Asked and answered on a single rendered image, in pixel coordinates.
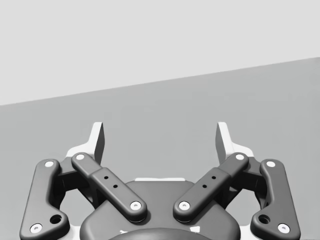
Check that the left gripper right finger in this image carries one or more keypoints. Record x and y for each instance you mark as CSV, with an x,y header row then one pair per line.
x,y
277,190

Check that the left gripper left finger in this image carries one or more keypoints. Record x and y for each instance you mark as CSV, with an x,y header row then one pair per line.
x,y
45,190

